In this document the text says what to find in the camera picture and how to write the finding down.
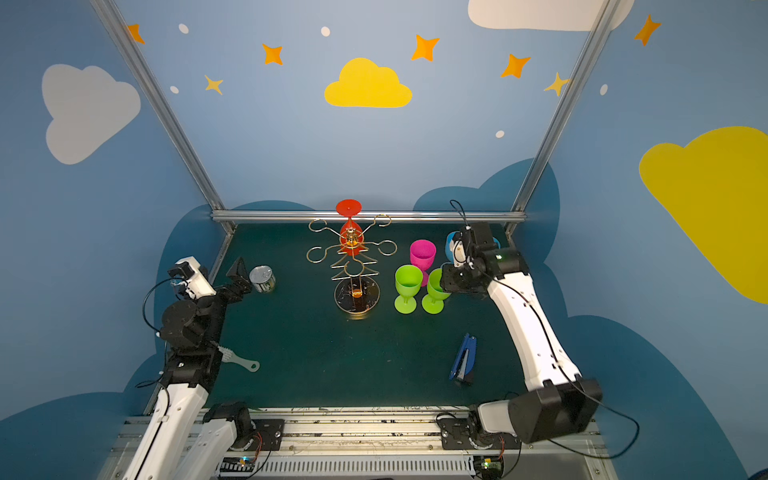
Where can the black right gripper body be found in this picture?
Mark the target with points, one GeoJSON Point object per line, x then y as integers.
{"type": "Point", "coordinates": [452, 278]}

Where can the silver tin can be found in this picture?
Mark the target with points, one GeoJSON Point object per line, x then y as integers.
{"type": "Point", "coordinates": [262, 278]}

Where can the blue wine glass front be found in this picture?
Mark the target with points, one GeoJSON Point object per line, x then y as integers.
{"type": "Point", "coordinates": [449, 238]}

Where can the pink wine glass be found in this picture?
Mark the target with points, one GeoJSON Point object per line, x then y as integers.
{"type": "Point", "coordinates": [422, 255]}

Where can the green wine glass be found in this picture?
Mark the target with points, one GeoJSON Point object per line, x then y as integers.
{"type": "Point", "coordinates": [433, 301]}
{"type": "Point", "coordinates": [408, 281]}

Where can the grey dish brush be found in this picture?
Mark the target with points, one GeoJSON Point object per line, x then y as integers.
{"type": "Point", "coordinates": [229, 356]}

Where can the right corner frame post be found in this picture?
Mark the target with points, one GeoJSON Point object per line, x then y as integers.
{"type": "Point", "coordinates": [585, 63]}

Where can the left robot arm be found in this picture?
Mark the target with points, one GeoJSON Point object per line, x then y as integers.
{"type": "Point", "coordinates": [192, 328]}

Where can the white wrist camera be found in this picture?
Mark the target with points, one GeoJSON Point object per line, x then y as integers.
{"type": "Point", "coordinates": [458, 253]}
{"type": "Point", "coordinates": [190, 278]}

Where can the left corner frame post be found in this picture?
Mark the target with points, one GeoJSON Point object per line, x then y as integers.
{"type": "Point", "coordinates": [114, 23]}

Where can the corner frame post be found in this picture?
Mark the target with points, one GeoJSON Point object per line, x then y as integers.
{"type": "Point", "coordinates": [114, 23]}
{"type": "Point", "coordinates": [585, 63]}

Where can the red wine glass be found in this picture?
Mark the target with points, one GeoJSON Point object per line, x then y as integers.
{"type": "Point", "coordinates": [351, 235]}

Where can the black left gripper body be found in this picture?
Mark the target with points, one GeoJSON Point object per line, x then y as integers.
{"type": "Point", "coordinates": [225, 288]}

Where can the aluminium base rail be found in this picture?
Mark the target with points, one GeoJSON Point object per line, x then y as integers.
{"type": "Point", "coordinates": [404, 443]}

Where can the gold wire glass rack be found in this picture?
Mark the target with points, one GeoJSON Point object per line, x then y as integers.
{"type": "Point", "coordinates": [356, 290]}

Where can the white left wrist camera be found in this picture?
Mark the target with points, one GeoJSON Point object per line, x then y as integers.
{"type": "Point", "coordinates": [190, 278]}

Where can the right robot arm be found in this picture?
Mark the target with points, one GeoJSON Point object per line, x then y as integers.
{"type": "Point", "coordinates": [558, 400]}

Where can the aluminium frame rear rail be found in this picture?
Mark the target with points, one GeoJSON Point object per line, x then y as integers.
{"type": "Point", "coordinates": [300, 216]}

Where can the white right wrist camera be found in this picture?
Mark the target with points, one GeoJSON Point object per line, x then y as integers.
{"type": "Point", "coordinates": [458, 253]}

